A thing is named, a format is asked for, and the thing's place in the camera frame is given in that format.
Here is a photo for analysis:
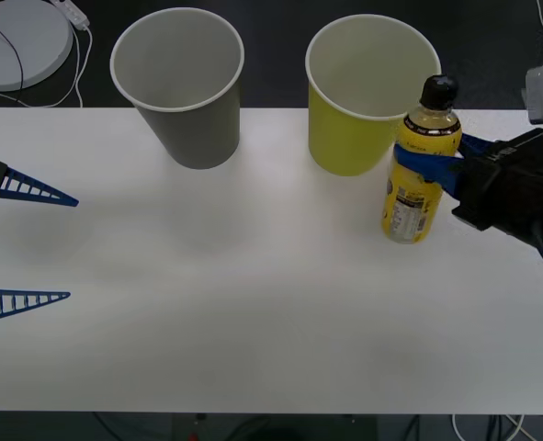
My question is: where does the grey plastic bin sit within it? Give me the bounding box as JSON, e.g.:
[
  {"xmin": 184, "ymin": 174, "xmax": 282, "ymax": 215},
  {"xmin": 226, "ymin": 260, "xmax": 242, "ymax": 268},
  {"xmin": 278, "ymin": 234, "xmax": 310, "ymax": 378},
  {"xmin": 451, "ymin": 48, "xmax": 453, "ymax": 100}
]
[{"xmin": 109, "ymin": 9, "xmax": 245, "ymax": 170}]

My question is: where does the yellow bottle with black cap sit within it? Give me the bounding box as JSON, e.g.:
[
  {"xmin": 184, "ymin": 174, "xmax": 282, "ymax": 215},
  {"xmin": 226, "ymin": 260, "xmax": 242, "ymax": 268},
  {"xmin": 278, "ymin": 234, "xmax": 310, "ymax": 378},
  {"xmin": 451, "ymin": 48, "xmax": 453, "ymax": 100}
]
[{"xmin": 380, "ymin": 74, "xmax": 463, "ymax": 244}]

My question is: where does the yellow-green plastic bin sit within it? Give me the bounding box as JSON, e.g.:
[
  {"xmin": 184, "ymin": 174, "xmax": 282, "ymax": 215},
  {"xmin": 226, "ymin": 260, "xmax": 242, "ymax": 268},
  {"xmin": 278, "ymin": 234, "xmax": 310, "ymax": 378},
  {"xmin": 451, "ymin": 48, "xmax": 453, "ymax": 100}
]
[{"xmin": 304, "ymin": 14, "xmax": 442, "ymax": 177}]

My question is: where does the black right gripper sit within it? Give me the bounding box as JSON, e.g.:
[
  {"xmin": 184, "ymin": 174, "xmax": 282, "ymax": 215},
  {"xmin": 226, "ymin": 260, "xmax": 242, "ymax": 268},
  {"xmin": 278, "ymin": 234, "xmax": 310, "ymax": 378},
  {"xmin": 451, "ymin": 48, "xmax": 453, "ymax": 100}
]
[{"xmin": 393, "ymin": 127, "xmax": 543, "ymax": 261}]

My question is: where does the black cable across disc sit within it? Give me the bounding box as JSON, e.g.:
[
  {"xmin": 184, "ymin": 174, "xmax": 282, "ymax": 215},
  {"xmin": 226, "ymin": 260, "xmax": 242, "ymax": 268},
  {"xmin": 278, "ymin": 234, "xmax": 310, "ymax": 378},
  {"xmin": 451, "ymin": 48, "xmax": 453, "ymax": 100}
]
[{"xmin": 0, "ymin": 8, "xmax": 25, "ymax": 107}]

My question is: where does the white round disc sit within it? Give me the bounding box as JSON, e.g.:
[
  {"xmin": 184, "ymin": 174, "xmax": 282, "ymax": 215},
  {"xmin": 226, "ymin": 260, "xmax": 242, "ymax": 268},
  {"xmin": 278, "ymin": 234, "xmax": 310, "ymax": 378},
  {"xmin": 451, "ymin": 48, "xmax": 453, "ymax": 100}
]
[{"xmin": 0, "ymin": 0, "xmax": 74, "ymax": 92}]

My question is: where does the white power strip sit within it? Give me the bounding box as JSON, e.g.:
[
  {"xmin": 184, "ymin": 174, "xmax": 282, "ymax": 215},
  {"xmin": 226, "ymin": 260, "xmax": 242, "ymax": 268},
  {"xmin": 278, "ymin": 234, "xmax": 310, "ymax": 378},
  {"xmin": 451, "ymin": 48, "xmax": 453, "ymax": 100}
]
[{"xmin": 50, "ymin": 0, "xmax": 91, "ymax": 31}]

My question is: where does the white cable under table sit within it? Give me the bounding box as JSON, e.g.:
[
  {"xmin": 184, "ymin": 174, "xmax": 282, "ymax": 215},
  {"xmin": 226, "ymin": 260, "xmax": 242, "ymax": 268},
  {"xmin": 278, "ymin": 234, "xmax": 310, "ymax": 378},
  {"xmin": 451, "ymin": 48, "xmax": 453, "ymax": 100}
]
[{"xmin": 451, "ymin": 413, "xmax": 532, "ymax": 441}]

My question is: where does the white power strip cable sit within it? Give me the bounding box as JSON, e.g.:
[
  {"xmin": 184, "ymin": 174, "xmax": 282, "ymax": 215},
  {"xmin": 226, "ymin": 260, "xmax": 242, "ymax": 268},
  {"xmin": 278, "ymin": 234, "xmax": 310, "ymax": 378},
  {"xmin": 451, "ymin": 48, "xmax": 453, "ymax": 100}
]
[{"xmin": 0, "ymin": 25, "xmax": 94, "ymax": 109}]

